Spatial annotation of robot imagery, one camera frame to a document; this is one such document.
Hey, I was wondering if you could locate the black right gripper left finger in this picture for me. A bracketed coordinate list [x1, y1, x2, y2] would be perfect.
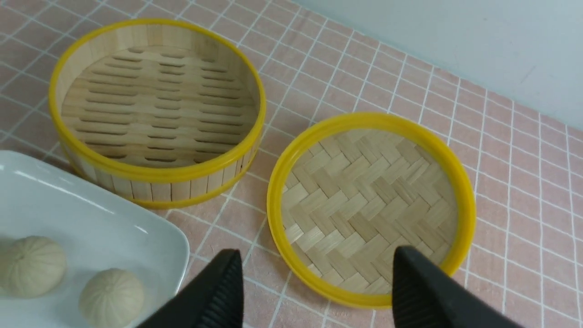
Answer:
[139, 249, 244, 328]

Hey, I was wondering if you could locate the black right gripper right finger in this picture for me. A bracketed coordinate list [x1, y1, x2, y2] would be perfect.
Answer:
[392, 246, 520, 328]

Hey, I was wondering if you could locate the white steamed bun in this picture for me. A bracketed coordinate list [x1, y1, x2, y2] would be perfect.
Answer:
[0, 236, 67, 299]
[78, 268, 145, 328]

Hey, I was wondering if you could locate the white steamed bun front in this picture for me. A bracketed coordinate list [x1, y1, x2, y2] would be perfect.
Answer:
[0, 236, 67, 299]

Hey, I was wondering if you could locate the white square plate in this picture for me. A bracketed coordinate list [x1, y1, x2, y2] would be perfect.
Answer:
[0, 151, 190, 328]

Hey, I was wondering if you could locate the woven bamboo steamer lid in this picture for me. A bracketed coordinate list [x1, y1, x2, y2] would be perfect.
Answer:
[266, 112, 477, 309]

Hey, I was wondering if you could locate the bamboo steamer basket yellow rim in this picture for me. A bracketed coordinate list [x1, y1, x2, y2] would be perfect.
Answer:
[48, 19, 266, 209]

